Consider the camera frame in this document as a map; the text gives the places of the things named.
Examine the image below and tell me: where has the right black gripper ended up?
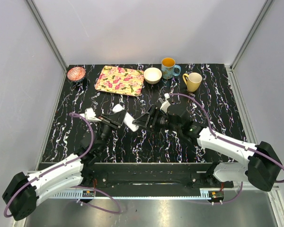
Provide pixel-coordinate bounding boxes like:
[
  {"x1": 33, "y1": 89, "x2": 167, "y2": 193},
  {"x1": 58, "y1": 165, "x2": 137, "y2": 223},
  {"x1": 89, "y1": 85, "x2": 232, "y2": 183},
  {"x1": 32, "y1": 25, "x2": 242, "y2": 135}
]
[{"x1": 133, "y1": 104, "x2": 181, "y2": 134}]

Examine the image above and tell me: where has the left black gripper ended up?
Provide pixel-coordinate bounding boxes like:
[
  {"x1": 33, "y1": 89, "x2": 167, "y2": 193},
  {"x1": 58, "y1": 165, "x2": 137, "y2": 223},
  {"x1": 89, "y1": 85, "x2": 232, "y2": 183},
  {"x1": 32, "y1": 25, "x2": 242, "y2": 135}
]
[{"x1": 96, "y1": 110, "x2": 127, "y2": 153}]

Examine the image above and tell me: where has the white remote control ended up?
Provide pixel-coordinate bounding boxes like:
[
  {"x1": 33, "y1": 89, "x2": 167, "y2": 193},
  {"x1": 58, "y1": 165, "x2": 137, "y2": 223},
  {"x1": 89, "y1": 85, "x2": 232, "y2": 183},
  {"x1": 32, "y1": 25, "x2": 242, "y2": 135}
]
[{"x1": 112, "y1": 104, "x2": 139, "y2": 132}]

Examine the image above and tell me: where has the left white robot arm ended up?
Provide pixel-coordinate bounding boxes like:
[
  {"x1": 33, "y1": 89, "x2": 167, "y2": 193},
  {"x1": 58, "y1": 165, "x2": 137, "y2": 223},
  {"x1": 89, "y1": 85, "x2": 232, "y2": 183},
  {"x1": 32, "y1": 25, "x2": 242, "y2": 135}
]
[{"x1": 2, "y1": 110, "x2": 126, "y2": 221}]

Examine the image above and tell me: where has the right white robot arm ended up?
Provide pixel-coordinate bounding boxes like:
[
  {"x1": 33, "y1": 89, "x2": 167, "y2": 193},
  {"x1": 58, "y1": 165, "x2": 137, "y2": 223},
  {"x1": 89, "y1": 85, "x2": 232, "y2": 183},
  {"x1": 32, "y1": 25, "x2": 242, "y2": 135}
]
[{"x1": 133, "y1": 105, "x2": 281, "y2": 192}]

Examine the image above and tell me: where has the floral rectangular tray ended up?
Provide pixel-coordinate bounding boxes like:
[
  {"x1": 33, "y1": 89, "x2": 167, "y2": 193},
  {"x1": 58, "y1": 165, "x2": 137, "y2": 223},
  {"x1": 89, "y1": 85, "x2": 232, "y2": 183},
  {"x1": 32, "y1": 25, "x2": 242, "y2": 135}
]
[{"x1": 95, "y1": 65, "x2": 144, "y2": 96}]

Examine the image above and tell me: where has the cream ceramic bowl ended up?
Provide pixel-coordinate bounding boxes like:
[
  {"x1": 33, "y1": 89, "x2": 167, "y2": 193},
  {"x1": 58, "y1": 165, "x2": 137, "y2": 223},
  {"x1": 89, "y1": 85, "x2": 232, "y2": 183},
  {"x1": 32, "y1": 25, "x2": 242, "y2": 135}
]
[{"x1": 144, "y1": 67, "x2": 162, "y2": 85}]

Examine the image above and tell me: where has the blue butterfly mug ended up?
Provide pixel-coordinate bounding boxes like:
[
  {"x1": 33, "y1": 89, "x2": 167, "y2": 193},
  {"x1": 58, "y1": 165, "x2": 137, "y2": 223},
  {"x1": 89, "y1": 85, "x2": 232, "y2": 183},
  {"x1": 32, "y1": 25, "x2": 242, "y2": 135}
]
[{"x1": 161, "y1": 57, "x2": 181, "y2": 79}]

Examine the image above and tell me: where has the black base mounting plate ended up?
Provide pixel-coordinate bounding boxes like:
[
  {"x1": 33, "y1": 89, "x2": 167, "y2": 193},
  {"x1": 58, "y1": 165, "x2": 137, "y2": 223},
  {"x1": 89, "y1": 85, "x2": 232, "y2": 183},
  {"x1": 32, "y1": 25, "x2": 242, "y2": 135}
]
[{"x1": 37, "y1": 162, "x2": 235, "y2": 198}]

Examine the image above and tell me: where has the yellow mug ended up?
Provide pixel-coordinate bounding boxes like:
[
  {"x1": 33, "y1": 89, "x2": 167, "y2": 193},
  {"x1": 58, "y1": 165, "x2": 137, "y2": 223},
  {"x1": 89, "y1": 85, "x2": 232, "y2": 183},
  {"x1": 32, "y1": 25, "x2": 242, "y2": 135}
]
[{"x1": 182, "y1": 72, "x2": 202, "y2": 92}]

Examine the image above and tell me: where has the red patterned small bowl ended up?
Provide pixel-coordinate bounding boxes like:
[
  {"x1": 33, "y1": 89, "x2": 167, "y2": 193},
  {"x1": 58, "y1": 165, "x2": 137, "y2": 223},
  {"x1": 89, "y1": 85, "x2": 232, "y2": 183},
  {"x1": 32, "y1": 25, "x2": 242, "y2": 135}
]
[{"x1": 67, "y1": 67, "x2": 86, "y2": 82}]

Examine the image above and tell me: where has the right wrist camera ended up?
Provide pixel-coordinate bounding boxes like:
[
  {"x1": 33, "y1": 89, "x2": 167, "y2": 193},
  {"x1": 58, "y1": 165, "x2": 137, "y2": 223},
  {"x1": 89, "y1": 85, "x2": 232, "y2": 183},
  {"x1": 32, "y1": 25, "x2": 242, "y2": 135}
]
[{"x1": 158, "y1": 93, "x2": 171, "y2": 114}]

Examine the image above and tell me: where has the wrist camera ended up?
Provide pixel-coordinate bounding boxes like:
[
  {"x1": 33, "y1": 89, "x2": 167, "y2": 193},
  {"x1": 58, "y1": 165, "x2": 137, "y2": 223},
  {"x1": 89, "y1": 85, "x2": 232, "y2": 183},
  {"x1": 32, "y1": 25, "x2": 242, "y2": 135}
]
[
  {"x1": 158, "y1": 93, "x2": 171, "y2": 114},
  {"x1": 84, "y1": 108, "x2": 101, "y2": 122}
]

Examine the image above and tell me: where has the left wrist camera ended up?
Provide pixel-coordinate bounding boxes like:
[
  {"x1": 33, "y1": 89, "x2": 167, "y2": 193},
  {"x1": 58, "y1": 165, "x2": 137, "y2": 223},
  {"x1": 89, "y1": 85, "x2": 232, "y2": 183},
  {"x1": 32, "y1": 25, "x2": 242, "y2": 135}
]
[{"x1": 84, "y1": 108, "x2": 101, "y2": 122}]

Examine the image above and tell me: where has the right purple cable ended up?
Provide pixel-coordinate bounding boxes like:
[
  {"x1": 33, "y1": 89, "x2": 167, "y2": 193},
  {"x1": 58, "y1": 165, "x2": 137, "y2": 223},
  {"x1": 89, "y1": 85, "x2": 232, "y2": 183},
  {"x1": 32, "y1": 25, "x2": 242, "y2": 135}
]
[{"x1": 165, "y1": 93, "x2": 284, "y2": 205}]

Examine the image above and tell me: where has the left aluminium frame post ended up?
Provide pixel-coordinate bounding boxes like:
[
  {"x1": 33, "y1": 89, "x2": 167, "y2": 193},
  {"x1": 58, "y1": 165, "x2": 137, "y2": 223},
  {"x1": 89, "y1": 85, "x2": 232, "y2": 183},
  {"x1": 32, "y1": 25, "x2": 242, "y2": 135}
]
[{"x1": 25, "y1": 0, "x2": 68, "y2": 72}]

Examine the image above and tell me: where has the aluminium frame post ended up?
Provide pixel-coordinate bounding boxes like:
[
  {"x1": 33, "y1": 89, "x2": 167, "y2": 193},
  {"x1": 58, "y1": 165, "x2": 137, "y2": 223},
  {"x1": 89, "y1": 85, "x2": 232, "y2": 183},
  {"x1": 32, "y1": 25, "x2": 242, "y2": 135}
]
[
  {"x1": 230, "y1": 0, "x2": 275, "y2": 71},
  {"x1": 25, "y1": 0, "x2": 68, "y2": 72}
]

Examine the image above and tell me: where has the right aluminium frame post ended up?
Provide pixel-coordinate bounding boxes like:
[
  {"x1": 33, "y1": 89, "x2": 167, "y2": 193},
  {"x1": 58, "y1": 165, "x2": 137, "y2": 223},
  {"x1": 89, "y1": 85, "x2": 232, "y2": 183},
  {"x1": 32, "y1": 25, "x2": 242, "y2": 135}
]
[{"x1": 230, "y1": 0, "x2": 275, "y2": 71}]

